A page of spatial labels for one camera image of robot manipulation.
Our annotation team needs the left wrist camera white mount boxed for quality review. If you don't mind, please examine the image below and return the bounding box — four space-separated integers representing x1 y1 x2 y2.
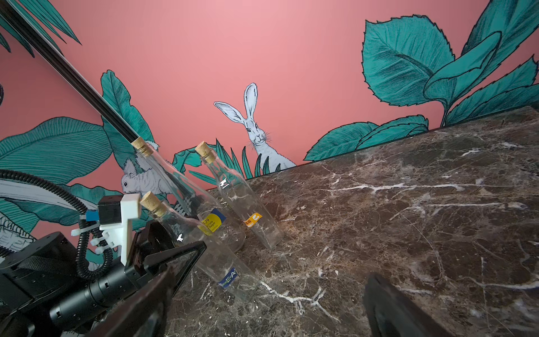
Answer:
71 193 142 267

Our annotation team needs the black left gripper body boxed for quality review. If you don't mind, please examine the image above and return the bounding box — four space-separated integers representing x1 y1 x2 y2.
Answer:
49 220 174 331

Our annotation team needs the black left frame post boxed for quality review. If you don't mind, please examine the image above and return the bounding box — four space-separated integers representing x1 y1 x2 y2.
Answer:
1 1 139 143

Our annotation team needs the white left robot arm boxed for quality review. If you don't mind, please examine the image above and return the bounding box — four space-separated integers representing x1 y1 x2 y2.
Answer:
1 221 174 336

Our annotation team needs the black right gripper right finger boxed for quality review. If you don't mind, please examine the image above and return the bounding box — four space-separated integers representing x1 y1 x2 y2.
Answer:
363 272 451 337

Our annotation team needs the glass bottle yellow price label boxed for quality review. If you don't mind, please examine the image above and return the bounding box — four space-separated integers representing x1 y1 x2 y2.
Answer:
130 136 247 254

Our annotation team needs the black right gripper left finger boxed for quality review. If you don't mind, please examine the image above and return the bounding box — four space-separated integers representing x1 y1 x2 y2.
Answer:
86 241 207 337

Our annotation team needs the black corrugated left cable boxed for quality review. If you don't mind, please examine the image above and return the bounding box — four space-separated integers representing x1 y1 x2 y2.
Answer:
0 169 115 281

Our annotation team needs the glass bottle blue label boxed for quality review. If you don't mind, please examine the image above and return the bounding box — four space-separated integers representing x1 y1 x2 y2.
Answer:
138 191 262 302

